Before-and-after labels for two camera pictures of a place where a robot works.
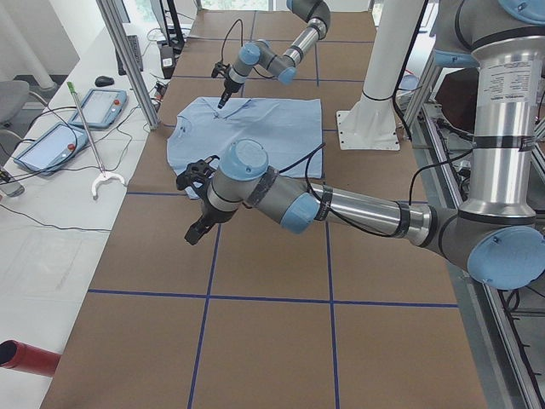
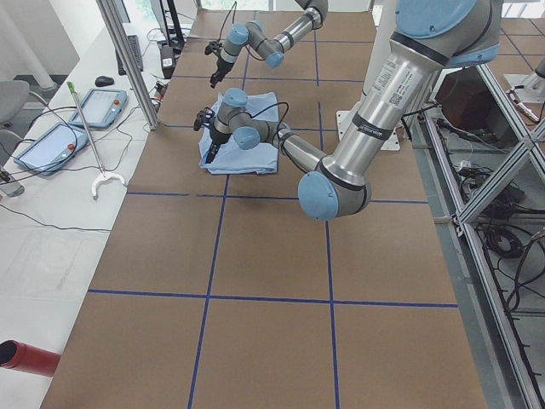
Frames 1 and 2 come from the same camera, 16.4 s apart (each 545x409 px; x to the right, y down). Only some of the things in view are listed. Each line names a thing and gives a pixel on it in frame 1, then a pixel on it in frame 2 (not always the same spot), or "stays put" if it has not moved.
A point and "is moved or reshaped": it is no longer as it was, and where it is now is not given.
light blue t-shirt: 288,131 is moved or reshaped
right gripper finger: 226,95 → 216,77
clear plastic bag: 40,262 stays put
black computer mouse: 104,81 stays put
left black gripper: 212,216 → 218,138
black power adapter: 168,61 stays put
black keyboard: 134,43 stays put
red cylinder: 21,356 stays put
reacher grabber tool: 105,175 stays put
